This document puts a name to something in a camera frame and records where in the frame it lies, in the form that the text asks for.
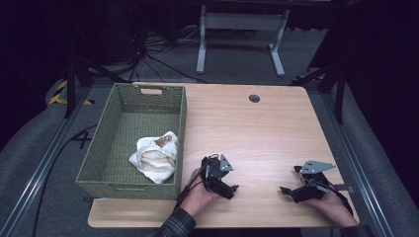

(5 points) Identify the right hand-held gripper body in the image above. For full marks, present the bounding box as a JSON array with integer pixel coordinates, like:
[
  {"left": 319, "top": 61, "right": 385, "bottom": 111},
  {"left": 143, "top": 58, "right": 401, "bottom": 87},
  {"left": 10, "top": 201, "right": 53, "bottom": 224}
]
[{"left": 291, "top": 160, "right": 336, "bottom": 203}]

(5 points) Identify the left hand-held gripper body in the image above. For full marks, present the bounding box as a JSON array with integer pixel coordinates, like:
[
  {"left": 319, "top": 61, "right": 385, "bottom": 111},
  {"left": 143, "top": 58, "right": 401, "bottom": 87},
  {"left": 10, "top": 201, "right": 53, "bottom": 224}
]
[{"left": 200, "top": 153, "right": 235, "bottom": 192}]

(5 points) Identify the white cloth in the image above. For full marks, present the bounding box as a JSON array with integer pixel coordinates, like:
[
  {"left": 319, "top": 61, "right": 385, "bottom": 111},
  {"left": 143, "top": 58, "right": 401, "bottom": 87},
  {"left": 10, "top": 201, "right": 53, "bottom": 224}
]
[{"left": 127, "top": 130, "right": 180, "bottom": 185}]

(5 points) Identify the green woven basket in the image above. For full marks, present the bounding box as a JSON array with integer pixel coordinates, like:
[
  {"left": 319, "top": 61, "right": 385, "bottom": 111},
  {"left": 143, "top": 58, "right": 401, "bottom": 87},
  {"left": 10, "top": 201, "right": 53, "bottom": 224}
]
[{"left": 74, "top": 82, "right": 188, "bottom": 200}]

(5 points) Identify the person's left hand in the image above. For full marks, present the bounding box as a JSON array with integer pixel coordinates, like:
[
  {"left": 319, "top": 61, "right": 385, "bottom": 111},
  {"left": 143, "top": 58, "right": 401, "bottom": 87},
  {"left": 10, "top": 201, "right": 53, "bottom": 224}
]
[{"left": 180, "top": 168, "right": 220, "bottom": 217}]

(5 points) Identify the person's right hand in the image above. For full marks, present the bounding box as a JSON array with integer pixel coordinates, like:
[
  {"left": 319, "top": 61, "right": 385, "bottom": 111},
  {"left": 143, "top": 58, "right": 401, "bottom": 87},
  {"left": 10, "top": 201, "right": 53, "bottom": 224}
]
[{"left": 304, "top": 192, "right": 359, "bottom": 228}]

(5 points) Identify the grey tape strip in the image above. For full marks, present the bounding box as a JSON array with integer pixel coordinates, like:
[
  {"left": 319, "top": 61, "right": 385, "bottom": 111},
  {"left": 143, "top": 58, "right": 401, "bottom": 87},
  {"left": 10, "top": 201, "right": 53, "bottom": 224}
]
[{"left": 335, "top": 184, "right": 356, "bottom": 195}]

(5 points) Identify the black tripod stand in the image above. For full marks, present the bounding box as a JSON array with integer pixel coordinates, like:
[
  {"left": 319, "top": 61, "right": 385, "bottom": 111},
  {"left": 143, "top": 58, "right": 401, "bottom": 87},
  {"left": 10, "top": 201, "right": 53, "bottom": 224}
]
[
  {"left": 291, "top": 63, "right": 348, "bottom": 125},
  {"left": 63, "top": 55, "right": 131, "bottom": 119}
]

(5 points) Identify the yellow black hazard tape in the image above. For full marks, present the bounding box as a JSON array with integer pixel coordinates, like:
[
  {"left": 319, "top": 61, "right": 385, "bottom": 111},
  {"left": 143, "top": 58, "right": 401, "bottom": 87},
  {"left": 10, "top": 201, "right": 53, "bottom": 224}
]
[{"left": 48, "top": 79, "right": 95, "bottom": 107}]

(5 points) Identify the right hand-held gripper black cable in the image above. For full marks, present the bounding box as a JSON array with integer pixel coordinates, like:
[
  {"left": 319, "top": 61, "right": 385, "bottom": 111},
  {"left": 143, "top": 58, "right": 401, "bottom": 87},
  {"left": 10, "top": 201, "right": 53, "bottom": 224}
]
[{"left": 314, "top": 181, "right": 354, "bottom": 216}]

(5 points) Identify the aluminium floor rail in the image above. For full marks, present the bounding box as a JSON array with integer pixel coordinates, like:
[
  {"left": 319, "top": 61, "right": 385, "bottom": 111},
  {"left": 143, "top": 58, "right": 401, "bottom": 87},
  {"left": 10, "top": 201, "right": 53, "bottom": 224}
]
[
  {"left": 320, "top": 93, "right": 396, "bottom": 237},
  {"left": 0, "top": 87, "right": 92, "bottom": 237}
]

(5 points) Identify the bundle of black floor cables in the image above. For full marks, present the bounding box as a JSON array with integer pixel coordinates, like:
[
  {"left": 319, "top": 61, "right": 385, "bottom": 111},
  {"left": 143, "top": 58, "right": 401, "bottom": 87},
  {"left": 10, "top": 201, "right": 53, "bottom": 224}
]
[{"left": 126, "top": 24, "right": 210, "bottom": 84}]

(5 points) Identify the grey metal desk frame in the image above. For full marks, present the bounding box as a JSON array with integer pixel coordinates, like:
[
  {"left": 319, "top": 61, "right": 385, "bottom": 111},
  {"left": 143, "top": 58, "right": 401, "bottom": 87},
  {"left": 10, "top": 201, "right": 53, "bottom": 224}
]
[{"left": 196, "top": 4, "right": 291, "bottom": 78}]

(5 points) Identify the long black floor cable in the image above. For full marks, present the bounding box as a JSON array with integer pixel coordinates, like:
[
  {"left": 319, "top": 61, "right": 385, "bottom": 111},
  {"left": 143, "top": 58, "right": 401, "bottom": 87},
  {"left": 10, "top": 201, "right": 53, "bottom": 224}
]
[{"left": 31, "top": 123, "right": 99, "bottom": 237}]

